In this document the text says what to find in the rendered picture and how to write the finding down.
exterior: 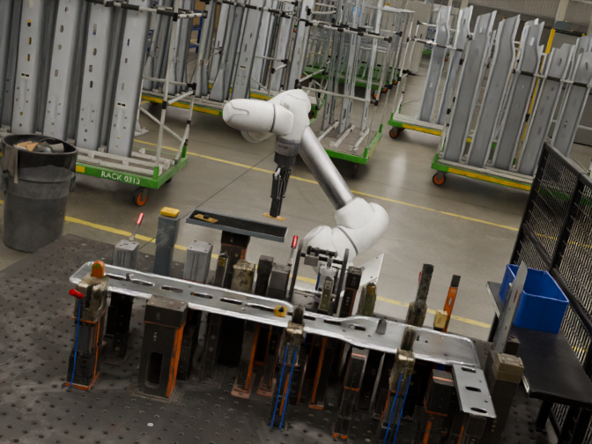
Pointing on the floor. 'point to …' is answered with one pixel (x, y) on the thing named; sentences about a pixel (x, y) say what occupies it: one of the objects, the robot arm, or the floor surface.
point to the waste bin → (35, 188)
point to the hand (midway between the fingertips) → (276, 206)
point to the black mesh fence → (559, 260)
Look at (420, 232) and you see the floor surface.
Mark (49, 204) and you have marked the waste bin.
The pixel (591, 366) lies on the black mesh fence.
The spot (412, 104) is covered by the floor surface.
